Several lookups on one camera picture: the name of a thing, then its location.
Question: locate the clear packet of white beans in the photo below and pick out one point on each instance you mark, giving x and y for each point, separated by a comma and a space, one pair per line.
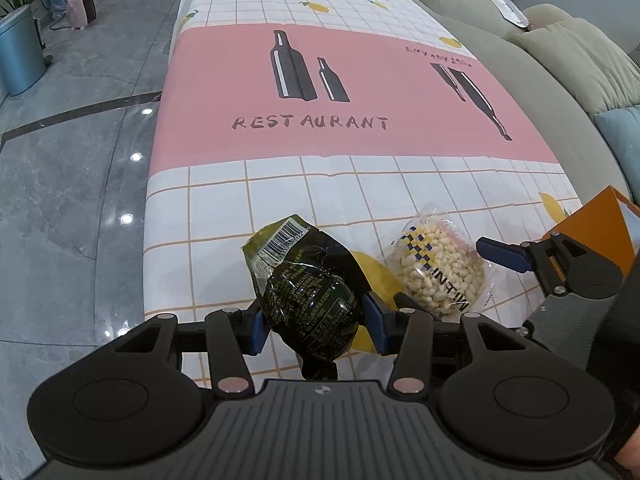
440, 265

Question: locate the beige cushion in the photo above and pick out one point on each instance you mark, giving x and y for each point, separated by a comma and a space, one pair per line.
580, 55

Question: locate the blue trash bin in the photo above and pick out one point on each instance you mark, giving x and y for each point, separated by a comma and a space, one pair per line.
20, 52

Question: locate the pink heater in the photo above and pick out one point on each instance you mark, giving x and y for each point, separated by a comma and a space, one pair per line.
83, 9

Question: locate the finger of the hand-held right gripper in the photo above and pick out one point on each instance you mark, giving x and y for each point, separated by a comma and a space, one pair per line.
502, 254

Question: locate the orange storage box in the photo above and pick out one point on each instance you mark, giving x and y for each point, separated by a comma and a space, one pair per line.
600, 220

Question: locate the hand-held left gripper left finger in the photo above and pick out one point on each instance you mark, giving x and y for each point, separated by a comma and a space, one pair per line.
257, 332

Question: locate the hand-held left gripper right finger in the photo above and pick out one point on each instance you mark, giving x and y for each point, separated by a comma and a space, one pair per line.
376, 322

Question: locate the white paper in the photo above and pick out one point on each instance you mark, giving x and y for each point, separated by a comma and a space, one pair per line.
507, 7

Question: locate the beige sofa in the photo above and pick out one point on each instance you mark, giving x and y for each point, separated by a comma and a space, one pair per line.
540, 85

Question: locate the light blue cushion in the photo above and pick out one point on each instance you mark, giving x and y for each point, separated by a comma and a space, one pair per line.
622, 145

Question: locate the pink white printed tablecloth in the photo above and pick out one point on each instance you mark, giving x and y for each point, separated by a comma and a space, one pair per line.
350, 75

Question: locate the dark green snack packet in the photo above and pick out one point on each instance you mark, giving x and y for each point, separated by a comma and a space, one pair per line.
310, 305

